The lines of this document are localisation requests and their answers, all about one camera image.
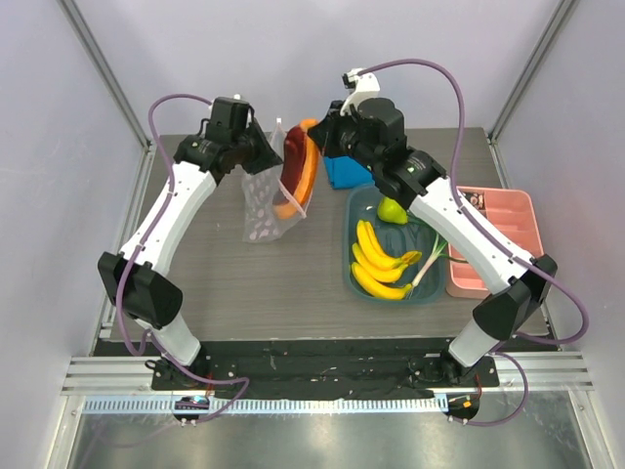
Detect teal plastic bin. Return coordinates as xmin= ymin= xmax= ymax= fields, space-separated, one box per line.
xmin=342 ymin=185 xmax=446 ymax=305

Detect blue folded cloth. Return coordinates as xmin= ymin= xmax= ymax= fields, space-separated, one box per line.
xmin=323 ymin=156 xmax=373 ymax=190

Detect dark patterned tray item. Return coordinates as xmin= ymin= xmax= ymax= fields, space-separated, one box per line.
xmin=461 ymin=191 xmax=486 ymax=212

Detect green spring onion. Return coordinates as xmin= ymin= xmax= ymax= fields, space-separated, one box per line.
xmin=405 ymin=231 xmax=447 ymax=299

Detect white slotted cable duct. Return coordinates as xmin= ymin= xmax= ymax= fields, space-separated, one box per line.
xmin=82 ymin=394 xmax=448 ymax=416

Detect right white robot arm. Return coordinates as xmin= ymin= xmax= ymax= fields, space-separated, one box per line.
xmin=308 ymin=98 xmax=557 ymax=386

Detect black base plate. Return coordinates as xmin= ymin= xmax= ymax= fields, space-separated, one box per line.
xmin=146 ymin=338 xmax=500 ymax=401

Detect pink compartment tray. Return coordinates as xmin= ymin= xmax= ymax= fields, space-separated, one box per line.
xmin=446 ymin=186 xmax=544 ymax=299

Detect green pear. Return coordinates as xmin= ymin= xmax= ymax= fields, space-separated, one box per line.
xmin=377 ymin=196 xmax=408 ymax=226

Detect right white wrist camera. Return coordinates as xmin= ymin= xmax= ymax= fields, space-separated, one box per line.
xmin=340 ymin=68 xmax=380 ymax=116

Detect yellow banana bunch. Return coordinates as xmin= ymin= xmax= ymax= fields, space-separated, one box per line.
xmin=351 ymin=220 xmax=422 ymax=301

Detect clear polka dot zip bag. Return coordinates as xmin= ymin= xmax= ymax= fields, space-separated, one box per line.
xmin=241 ymin=117 xmax=309 ymax=243

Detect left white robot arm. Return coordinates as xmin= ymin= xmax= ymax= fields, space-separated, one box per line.
xmin=98 ymin=97 xmax=280 ymax=390

